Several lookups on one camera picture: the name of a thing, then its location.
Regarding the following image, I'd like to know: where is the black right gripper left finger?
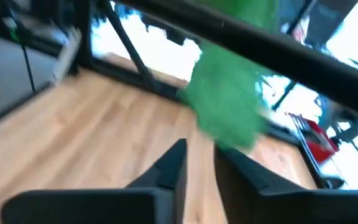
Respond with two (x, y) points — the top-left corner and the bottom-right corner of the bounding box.
(0, 138), (188, 224)

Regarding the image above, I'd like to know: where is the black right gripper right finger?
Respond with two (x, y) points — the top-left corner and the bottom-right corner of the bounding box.
(214, 145), (358, 224)

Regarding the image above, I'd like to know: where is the green bandage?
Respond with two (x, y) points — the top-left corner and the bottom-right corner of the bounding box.
(177, 0), (280, 151)

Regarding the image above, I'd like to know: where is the red plastic crate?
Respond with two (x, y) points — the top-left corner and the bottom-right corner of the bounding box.
(288, 112), (341, 164)

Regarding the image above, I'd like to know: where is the black metal table frame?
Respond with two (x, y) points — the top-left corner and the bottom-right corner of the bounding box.
(73, 0), (334, 190)

